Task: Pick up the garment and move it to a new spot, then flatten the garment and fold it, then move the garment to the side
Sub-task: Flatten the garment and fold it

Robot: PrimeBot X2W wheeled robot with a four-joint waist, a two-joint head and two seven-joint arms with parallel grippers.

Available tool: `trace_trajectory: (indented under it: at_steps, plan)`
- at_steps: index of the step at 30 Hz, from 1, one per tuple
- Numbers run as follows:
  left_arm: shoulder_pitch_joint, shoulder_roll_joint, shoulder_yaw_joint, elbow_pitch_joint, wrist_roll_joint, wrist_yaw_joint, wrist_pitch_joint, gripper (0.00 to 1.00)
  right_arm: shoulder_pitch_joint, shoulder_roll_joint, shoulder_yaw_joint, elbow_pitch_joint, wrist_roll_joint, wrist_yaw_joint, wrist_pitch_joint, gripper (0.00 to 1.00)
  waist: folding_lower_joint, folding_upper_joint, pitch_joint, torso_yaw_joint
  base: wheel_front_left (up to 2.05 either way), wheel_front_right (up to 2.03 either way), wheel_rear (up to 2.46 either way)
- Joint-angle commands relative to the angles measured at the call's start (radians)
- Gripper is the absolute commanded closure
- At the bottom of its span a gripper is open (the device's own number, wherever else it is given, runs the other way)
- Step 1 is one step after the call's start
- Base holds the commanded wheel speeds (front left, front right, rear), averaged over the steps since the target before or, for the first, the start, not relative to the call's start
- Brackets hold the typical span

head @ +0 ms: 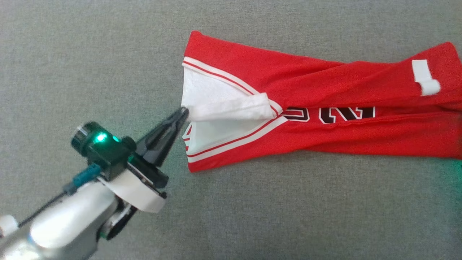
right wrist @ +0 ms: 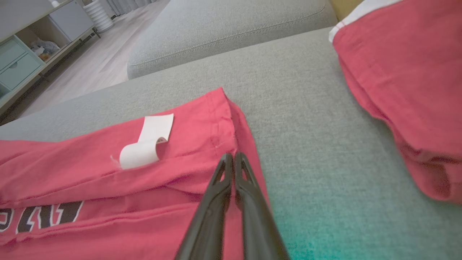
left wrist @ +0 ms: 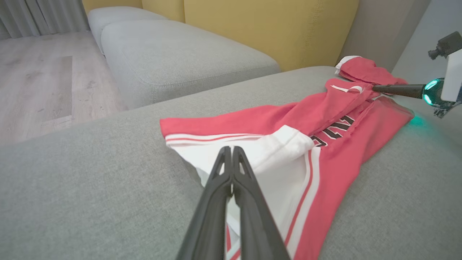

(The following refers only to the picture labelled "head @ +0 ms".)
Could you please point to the black wrist camera green light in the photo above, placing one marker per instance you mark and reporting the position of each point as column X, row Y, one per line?
column 104, row 144

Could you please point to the red and white jersey garment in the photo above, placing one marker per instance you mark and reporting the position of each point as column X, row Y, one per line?
column 325, row 83

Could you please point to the grey sofa chaise seat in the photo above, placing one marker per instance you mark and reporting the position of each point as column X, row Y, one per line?
column 252, row 216

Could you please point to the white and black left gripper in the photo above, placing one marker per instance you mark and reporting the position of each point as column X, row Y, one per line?
column 140, row 187

